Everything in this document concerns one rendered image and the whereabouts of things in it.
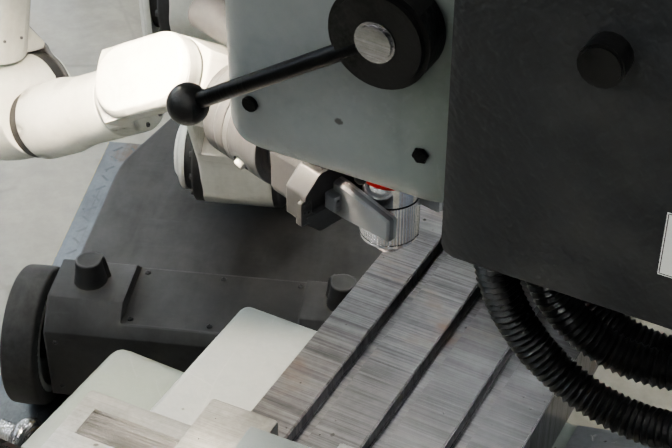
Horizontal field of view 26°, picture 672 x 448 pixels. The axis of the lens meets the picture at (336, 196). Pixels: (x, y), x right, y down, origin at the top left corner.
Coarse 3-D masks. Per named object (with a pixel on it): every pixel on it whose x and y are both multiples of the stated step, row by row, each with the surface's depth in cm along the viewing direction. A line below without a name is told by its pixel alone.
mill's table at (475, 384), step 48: (432, 240) 149; (384, 288) 143; (432, 288) 143; (336, 336) 137; (384, 336) 139; (432, 336) 137; (480, 336) 137; (288, 384) 132; (336, 384) 134; (384, 384) 132; (432, 384) 132; (480, 384) 132; (528, 384) 132; (288, 432) 127; (336, 432) 127; (384, 432) 129; (432, 432) 127; (480, 432) 127; (528, 432) 127
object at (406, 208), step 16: (368, 192) 110; (384, 192) 109; (400, 192) 109; (400, 208) 110; (416, 208) 111; (400, 224) 111; (416, 224) 113; (368, 240) 113; (384, 240) 112; (400, 240) 112
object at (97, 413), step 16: (96, 400) 121; (112, 400) 121; (80, 416) 119; (96, 416) 119; (112, 416) 119; (128, 416) 119; (144, 416) 119; (160, 416) 119; (64, 432) 118; (80, 432) 118; (96, 432) 118; (112, 432) 118; (128, 432) 118; (144, 432) 118; (160, 432) 118; (176, 432) 118
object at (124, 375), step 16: (128, 352) 165; (112, 368) 163; (128, 368) 163; (144, 368) 163; (160, 368) 163; (96, 384) 161; (112, 384) 161; (128, 384) 161; (144, 384) 161; (160, 384) 161; (80, 400) 159; (128, 400) 159; (144, 400) 159; (64, 416) 157; (48, 432) 155
